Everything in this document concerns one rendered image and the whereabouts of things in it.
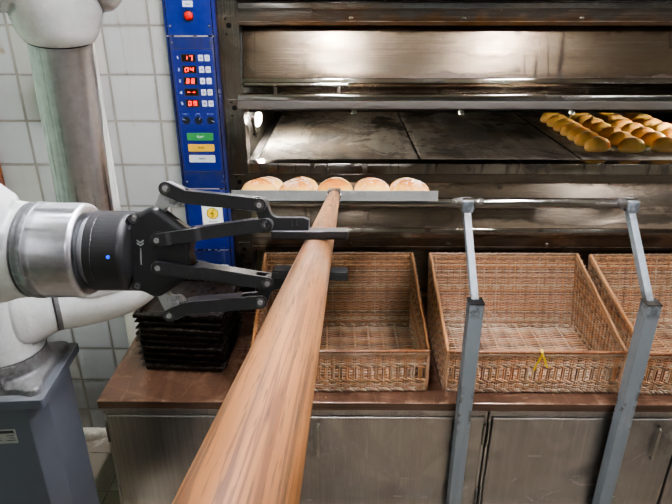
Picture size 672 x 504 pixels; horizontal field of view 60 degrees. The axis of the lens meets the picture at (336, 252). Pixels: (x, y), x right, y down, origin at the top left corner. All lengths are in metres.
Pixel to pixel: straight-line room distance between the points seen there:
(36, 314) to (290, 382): 1.10
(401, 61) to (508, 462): 1.34
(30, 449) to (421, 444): 1.13
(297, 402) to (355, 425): 1.71
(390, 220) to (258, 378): 1.94
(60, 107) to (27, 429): 0.65
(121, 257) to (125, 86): 1.62
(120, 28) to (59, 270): 1.61
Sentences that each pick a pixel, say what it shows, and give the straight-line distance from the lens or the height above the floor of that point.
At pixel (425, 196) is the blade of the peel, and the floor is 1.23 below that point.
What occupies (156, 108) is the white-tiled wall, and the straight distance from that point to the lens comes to 2.12.
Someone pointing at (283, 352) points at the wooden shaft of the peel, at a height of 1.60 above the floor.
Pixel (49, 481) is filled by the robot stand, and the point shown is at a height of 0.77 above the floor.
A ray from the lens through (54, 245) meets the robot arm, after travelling 0.56.
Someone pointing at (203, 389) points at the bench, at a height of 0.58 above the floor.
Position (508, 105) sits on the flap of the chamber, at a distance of 1.94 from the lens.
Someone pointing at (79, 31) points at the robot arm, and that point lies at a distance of 1.07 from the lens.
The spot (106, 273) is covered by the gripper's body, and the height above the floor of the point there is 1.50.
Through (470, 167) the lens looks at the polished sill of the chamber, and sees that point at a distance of 2.12.
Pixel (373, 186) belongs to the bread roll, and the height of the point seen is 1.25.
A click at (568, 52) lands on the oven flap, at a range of 2.14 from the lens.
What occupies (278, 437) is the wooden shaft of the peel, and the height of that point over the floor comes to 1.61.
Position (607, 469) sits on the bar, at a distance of 2.11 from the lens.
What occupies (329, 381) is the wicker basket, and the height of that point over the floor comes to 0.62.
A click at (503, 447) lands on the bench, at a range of 2.03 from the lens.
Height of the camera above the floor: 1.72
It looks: 24 degrees down
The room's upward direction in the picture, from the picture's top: straight up
